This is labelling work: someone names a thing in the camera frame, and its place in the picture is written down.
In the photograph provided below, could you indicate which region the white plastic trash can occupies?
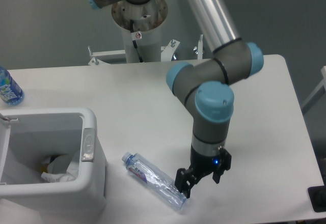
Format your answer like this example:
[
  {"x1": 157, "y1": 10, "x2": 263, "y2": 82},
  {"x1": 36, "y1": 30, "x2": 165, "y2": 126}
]
[{"x1": 1, "y1": 108, "x2": 107, "y2": 212}]

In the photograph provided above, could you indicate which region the black clamp at table edge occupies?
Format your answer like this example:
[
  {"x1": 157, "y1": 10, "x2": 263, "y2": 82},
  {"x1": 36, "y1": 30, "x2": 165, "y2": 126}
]
[{"x1": 308, "y1": 185, "x2": 325, "y2": 213}]

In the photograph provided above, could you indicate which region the crushed clear plastic water bottle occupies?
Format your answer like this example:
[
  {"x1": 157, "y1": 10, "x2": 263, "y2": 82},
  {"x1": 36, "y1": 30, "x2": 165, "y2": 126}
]
[{"x1": 122, "y1": 152, "x2": 187, "y2": 210}]

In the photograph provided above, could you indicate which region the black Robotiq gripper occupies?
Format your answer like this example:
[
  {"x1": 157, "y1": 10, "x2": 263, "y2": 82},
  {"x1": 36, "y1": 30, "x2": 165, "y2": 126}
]
[{"x1": 175, "y1": 146, "x2": 232, "y2": 199}]

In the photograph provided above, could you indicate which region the white pedestal base frame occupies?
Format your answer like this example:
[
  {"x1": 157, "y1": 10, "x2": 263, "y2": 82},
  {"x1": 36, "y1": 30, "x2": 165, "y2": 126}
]
[{"x1": 87, "y1": 34, "x2": 206, "y2": 66}]

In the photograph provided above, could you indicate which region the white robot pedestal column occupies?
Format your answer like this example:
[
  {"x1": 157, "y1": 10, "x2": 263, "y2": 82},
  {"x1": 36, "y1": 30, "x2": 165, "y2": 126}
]
[{"x1": 112, "y1": 0, "x2": 168, "y2": 47}]

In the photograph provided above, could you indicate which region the blue labelled drink bottle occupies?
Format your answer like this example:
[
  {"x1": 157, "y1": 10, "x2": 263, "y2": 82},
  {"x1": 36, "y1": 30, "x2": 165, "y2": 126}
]
[{"x1": 1, "y1": 67, "x2": 24, "y2": 106}]

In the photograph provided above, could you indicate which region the black pedestal cable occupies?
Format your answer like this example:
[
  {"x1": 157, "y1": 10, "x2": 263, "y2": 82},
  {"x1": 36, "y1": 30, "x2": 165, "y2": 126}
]
[{"x1": 129, "y1": 19, "x2": 144, "y2": 63}]

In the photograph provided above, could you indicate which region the white frame at right edge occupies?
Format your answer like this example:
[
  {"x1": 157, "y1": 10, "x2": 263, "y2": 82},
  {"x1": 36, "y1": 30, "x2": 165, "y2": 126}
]
[{"x1": 301, "y1": 66, "x2": 325, "y2": 115}]

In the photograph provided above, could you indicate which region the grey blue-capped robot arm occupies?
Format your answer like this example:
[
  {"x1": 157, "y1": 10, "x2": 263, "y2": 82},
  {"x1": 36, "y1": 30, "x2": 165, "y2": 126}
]
[{"x1": 88, "y1": 0, "x2": 264, "y2": 197}]

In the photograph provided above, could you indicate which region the trash inside the can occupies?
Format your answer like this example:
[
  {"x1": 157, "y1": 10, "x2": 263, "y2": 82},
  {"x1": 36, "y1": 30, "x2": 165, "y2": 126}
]
[{"x1": 39, "y1": 154, "x2": 68, "y2": 174}]

